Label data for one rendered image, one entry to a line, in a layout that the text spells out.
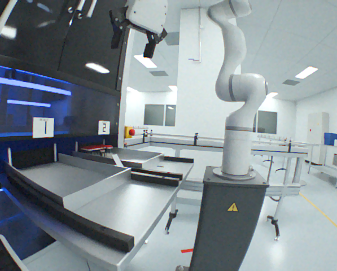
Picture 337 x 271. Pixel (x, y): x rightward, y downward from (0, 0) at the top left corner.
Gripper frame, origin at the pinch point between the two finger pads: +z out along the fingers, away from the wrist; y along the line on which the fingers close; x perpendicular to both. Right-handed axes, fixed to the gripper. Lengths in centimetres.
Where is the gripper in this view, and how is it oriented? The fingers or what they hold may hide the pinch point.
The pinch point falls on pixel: (132, 49)
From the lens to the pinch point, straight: 39.5
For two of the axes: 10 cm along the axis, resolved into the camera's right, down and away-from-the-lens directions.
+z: -2.4, 9.3, 2.8
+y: 6.5, -0.6, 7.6
